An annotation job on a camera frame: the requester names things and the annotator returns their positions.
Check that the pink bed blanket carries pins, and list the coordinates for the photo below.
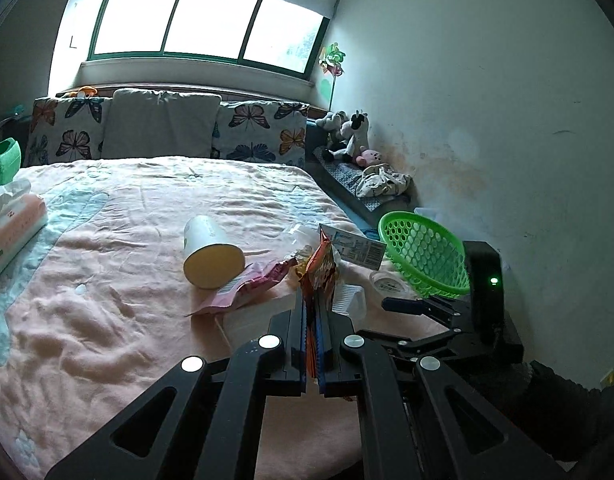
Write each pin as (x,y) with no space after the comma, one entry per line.
(127,240)

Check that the patterned grey cushion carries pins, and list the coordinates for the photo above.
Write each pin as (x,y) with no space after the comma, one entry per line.
(344,172)

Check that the grey pillow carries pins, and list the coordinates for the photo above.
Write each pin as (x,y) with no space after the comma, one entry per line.
(159,125)

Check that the clear plastic tray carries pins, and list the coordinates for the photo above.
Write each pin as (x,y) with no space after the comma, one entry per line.
(349,300)

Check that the pink plush toy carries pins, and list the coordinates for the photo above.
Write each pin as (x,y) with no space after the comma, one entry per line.
(369,157)

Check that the person's right forearm dark sleeve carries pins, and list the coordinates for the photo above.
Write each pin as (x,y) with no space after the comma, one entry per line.
(552,410)

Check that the white blue printed carton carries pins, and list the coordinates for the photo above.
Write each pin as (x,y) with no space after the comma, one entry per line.
(357,247)

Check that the clear plastic bag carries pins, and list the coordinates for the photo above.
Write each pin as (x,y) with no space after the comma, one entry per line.
(299,237)

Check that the green framed window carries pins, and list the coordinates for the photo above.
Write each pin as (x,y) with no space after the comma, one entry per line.
(212,20)

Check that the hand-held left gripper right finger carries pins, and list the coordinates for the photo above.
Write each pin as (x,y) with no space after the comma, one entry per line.
(323,355)

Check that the orange toy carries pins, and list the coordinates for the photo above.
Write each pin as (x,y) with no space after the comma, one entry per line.
(82,92)

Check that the pink tissue pack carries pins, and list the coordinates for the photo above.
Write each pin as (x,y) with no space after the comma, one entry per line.
(12,230)

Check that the orange snack wrapper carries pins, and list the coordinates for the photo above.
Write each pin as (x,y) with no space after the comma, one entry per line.
(323,270)

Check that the colourful pinwheel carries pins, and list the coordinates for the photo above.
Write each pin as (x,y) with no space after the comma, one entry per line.
(332,62)

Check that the clear round plastic lid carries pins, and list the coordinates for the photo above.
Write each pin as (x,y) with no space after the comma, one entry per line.
(387,282)

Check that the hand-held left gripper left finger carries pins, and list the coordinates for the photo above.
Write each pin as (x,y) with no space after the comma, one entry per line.
(301,340)

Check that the wall socket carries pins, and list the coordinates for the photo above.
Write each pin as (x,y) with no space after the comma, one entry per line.
(607,378)

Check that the green plastic basket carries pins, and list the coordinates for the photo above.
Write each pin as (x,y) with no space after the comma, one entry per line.
(427,255)

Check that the grey plush toy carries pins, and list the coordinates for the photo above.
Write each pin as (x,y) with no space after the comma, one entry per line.
(332,122)

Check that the dark blue bedsheet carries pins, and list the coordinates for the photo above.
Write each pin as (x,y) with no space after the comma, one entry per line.
(318,135)

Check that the butterfly print pillow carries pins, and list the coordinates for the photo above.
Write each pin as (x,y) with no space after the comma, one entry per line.
(262,130)
(62,130)

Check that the white paper cup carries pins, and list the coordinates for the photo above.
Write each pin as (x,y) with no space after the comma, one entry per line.
(209,255)

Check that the pink snack wrapper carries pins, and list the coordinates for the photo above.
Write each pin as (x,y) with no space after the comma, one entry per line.
(247,287)

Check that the black white cow plush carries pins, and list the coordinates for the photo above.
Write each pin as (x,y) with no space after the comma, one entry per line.
(354,132)

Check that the printed cream cloth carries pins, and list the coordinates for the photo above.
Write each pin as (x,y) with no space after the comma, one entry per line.
(382,182)

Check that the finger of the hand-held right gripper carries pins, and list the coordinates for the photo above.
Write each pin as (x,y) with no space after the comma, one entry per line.
(399,305)
(422,345)

